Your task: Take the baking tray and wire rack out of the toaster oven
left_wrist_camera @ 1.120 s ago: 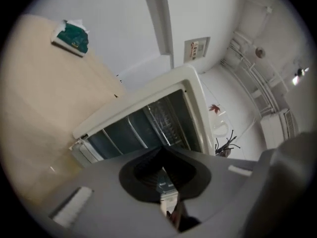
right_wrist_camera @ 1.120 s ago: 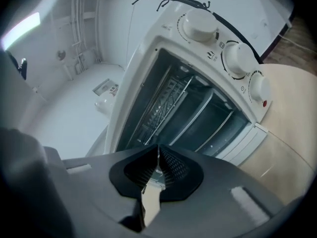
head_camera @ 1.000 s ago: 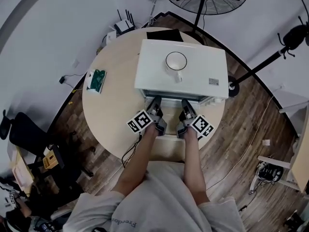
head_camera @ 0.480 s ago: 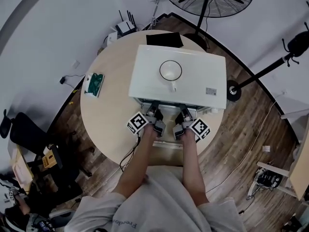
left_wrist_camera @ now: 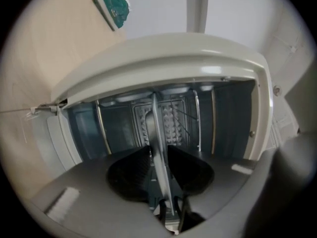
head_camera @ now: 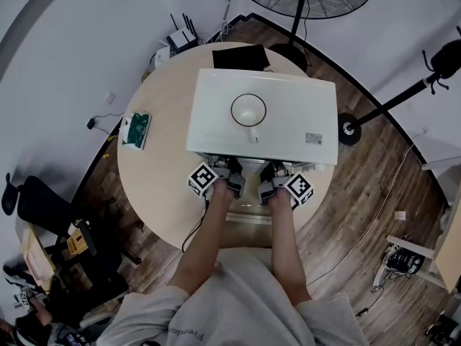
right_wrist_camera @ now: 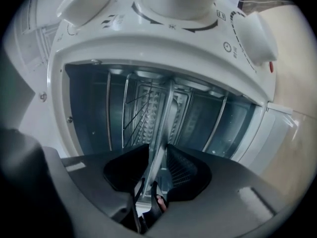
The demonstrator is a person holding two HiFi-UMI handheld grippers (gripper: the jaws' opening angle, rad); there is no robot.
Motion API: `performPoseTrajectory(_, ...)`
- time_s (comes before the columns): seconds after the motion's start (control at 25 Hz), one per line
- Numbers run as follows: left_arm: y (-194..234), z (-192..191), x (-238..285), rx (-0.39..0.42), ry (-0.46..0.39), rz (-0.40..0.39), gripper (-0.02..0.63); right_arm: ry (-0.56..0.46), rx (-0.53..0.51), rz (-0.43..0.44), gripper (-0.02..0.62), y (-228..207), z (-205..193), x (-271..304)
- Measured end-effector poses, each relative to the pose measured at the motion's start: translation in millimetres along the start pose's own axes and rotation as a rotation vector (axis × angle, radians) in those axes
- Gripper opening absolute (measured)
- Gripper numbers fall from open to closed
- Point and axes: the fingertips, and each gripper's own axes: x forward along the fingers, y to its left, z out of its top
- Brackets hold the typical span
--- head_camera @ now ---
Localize wooden desk with white frame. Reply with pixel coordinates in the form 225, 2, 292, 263
385, 192, 461, 295

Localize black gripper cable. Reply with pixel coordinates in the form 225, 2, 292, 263
182, 196, 212, 254

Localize white toaster oven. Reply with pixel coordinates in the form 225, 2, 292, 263
186, 68, 339, 172

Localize person's light grey shirt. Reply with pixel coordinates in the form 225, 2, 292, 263
95, 247, 372, 346

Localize green tissue pack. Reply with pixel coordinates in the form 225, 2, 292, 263
120, 112, 153, 151

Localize flat black pad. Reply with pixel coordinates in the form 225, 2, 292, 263
211, 44, 271, 71

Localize black coat rack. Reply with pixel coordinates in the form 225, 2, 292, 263
337, 25, 461, 147

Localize person's right forearm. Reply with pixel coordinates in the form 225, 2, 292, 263
268, 192, 313, 306

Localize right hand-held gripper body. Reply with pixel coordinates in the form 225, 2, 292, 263
257, 160, 315, 208

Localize white router with black antennas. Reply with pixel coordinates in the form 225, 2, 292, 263
165, 12, 199, 53

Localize small white box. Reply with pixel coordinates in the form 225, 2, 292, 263
154, 45, 172, 68

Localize black harness device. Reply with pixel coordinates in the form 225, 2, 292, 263
387, 247, 426, 277

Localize black office chair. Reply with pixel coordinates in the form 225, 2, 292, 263
1, 173, 143, 313

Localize yellow wooden box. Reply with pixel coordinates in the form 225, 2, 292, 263
66, 225, 88, 255

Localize person's left forearm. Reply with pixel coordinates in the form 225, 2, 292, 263
167, 185, 233, 295

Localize long white floor cable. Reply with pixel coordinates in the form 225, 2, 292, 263
305, 141, 417, 288

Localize small wooden desk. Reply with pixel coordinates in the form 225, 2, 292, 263
21, 225, 55, 295

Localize grey wall rail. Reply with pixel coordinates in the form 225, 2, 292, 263
0, 0, 79, 82

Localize white mug with dark rim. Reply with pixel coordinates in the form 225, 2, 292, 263
230, 92, 267, 144

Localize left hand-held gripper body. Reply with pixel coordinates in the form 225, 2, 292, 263
187, 159, 248, 200

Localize black bag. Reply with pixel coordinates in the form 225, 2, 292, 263
430, 40, 461, 81

